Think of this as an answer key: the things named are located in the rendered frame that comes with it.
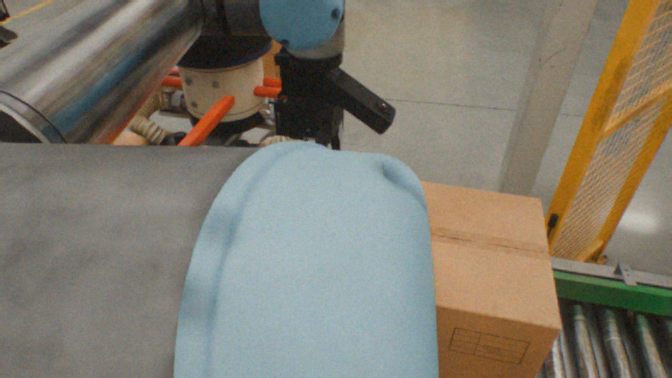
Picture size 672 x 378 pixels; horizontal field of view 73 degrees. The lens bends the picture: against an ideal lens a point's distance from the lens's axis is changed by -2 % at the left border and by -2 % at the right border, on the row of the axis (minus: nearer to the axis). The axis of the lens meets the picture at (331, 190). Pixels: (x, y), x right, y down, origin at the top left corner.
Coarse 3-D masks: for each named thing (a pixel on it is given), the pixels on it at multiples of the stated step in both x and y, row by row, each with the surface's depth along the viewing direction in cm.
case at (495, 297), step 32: (448, 192) 118; (480, 192) 118; (448, 224) 109; (480, 224) 109; (512, 224) 109; (544, 224) 109; (448, 256) 101; (480, 256) 101; (512, 256) 101; (544, 256) 101; (448, 288) 94; (480, 288) 94; (512, 288) 94; (544, 288) 94; (448, 320) 93; (480, 320) 90; (512, 320) 88; (544, 320) 88; (448, 352) 99; (480, 352) 97; (512, 352) 94; (544, 352) 92
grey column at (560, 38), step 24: (552, 0) 161; (576, 0) 154; (552, 24) 160; (576, 24) 158; (552, 48) 165; (576, 48) 163; (528, 72) 185; (552, 72) 170; (528, 96) 179; (552, 96) 176; (528, 120) 184; (552, 120) 181; (528, 144) 190; (504, 168) 207; (528, 168) 197; (504, 192) 208; (528, 192) 205
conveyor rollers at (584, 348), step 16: (576, 304) 139; (576, 320) 135; (608, 320) 135; (640, 320) 135; (576, 336) 132; (608, 336) 131; (640, 336) 131; (560, 352) 127; (576, 352) 129; (592, 352) 126; (608, 352) 129; (624, 352) 126; (640, 352) 129; (656, 352) 126; (560, 368) 123; (592, 368) 123; (624, 368) 123; (656, 368) 123
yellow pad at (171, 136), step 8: (168, 136) 100; (176, 136) 95; (184, 136) 95; (144, 144) 98; (152, 144) 97; (160, 144) 97; (168, 144) 97; (176, 144) 96; (232, 144) 97; (240, 144) 92; (248, 144) 93; (256, 144) 97
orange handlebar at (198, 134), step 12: (168, 84) 96; (180, 84) 96; (264, 84) 95; (276, 84) 95; (228, 96) 89; (264, 96) 93; (276, 96) 92; (216, 108) 85; (228, 108) 88; (204, 120) 82; (216, 120) 84; (192, 132) 79; (204, 132) 80; (180, 144) 76; (192, 144) 77
